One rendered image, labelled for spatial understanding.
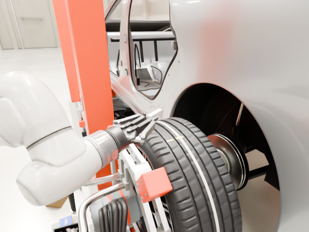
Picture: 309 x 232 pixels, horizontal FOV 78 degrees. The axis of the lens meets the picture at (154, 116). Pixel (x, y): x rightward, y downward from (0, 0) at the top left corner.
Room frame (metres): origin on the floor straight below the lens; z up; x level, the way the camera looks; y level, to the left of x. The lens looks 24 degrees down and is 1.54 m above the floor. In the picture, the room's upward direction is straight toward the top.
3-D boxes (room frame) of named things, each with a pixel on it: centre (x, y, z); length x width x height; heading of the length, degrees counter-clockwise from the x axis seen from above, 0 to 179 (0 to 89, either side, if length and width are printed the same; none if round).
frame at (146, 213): (0.60, 0.09, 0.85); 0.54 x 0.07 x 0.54; 26
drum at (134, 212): (0.57, 0.15, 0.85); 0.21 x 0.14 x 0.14; 116
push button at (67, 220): (0.79, 0.54, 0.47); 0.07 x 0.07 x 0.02; 26
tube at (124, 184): (0.46, 0.16, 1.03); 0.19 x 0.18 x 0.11; 116
